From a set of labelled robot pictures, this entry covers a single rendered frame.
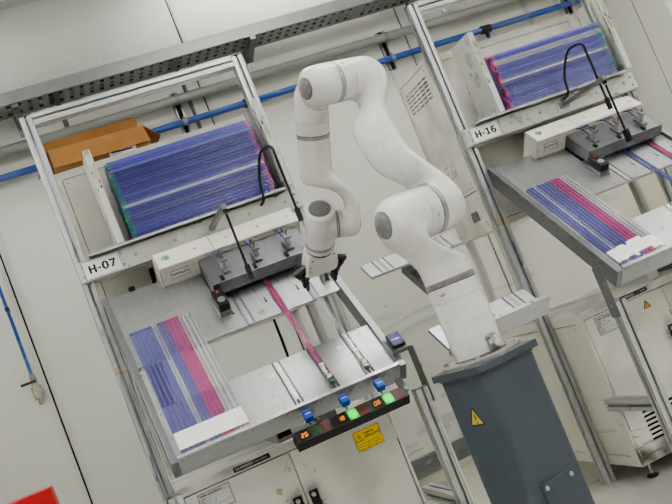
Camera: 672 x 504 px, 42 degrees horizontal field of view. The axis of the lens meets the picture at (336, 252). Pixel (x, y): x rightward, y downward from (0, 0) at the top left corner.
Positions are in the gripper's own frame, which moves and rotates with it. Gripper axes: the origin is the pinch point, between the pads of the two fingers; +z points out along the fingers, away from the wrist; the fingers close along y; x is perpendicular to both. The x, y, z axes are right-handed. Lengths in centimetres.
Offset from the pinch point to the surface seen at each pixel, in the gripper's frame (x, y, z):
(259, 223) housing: -37.3, 4.2, 9.6
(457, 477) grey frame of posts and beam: 63, -12, 25
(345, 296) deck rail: 1.3, -8.0, 11.1
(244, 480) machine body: 31, 41, 39
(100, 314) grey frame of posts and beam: -34, 62, 22
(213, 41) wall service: -202, -39, 60
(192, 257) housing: -32.6, 29.4, 8.7
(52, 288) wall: -141, 74, 125
